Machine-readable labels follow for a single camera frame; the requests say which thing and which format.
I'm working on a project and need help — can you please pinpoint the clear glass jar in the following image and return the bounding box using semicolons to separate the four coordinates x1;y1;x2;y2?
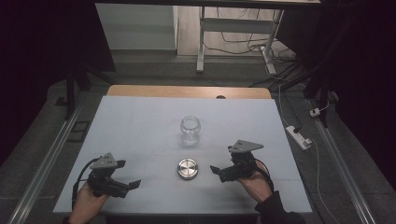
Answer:
179;115;202;148

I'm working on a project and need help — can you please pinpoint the white cable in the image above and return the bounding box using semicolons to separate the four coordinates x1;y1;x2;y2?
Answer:
309;137;339;224

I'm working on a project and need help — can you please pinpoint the metal floor rail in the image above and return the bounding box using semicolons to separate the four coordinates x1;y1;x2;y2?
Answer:
7;98;87;224
306;98;378;224

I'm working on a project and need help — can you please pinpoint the person's left hand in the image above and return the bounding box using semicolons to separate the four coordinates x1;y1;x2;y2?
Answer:
67;181;110;224

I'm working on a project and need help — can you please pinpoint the person's right hand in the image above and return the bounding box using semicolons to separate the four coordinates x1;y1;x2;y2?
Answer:
236;161;275;203

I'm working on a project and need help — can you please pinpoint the black and red gripper cable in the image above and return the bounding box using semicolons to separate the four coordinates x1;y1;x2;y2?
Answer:
253;158;276;192

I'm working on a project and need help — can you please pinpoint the wooden table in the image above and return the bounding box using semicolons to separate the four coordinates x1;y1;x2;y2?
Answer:
106;84;273;100

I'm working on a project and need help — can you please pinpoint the white desk frame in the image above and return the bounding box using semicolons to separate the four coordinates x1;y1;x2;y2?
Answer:
195;6;285;76

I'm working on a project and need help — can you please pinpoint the white power strip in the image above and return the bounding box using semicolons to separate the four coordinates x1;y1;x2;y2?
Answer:
285;125;313;151

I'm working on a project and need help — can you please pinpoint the pale blue board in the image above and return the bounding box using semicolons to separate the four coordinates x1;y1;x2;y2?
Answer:
53;95;314;217

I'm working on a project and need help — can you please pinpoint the round silver metal lid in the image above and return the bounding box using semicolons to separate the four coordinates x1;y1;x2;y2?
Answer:
177;158;200;181

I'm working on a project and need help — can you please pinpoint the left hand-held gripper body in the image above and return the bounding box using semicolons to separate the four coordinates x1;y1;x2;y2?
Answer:
86;152;129;199

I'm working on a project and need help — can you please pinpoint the black stand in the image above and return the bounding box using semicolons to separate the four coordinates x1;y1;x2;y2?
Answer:
302;60;332;129
55;60;117;121

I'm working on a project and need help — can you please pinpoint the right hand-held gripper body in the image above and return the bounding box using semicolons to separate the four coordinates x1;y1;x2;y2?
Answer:
219;139;265;184

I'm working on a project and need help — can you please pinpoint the tangle of black cables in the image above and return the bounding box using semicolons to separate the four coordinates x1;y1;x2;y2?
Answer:
204;7;298;89

